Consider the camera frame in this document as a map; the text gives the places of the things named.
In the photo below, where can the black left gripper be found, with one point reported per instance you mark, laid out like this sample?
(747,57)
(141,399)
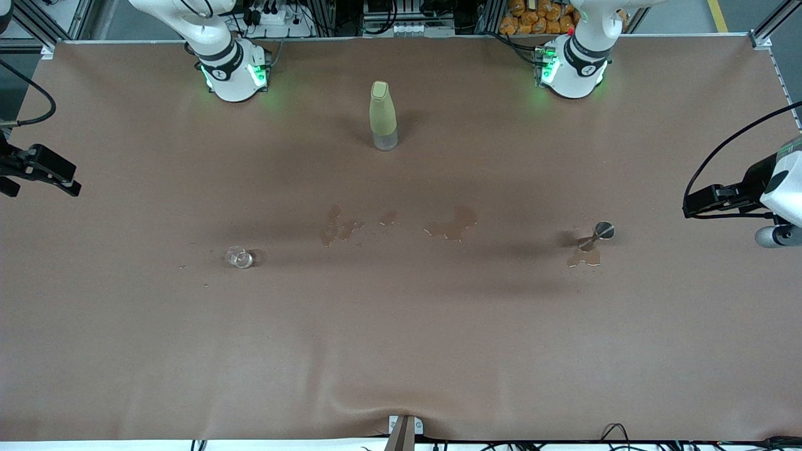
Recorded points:
(754,178)

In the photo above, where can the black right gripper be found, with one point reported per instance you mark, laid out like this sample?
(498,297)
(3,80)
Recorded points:
(9,161)

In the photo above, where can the steel double cone jigger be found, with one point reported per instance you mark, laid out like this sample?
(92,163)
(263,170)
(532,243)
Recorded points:
(598,235)

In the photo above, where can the clear glass beaker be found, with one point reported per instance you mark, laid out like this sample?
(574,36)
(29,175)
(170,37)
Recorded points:
(240,257)

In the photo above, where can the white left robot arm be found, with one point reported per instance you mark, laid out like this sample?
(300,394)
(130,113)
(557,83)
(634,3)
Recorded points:
(576,78)

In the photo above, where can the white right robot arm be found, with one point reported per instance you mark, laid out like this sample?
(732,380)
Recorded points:
(232,81)

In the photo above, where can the spilled liquid puddle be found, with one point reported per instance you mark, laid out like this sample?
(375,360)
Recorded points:
(586,258)
(454,227)
(331,232)
(388,218)

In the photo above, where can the orange packet pile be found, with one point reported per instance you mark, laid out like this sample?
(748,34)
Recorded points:
(532,22)

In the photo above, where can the white power strip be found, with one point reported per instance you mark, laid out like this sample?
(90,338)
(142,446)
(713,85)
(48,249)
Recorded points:
(294,28)

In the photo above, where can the brown table mat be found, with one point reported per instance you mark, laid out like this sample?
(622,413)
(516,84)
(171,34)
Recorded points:
(401,326)

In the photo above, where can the yellow-green capped bottle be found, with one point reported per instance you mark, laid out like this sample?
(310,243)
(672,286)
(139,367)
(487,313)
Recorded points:
(383,113)

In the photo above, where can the brown wooden strip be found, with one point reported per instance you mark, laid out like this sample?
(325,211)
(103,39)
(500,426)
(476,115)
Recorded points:
(402,435)

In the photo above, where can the aluminium frame profile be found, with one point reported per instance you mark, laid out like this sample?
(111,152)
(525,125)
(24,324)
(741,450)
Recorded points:
(760,41)
(49,49)

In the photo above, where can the metal edge bracket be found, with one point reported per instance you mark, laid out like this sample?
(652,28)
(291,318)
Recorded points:
(418,426)

